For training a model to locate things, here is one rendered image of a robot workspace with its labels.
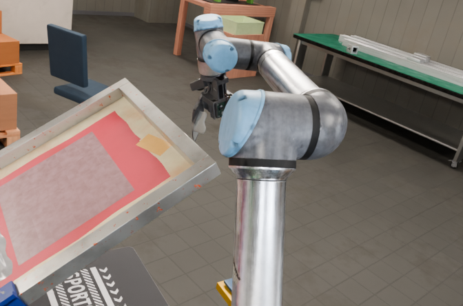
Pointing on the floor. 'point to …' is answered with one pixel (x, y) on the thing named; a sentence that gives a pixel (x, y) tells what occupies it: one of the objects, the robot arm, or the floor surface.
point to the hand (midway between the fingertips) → (215, 131)
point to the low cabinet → (32, 4)
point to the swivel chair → (71, 64)
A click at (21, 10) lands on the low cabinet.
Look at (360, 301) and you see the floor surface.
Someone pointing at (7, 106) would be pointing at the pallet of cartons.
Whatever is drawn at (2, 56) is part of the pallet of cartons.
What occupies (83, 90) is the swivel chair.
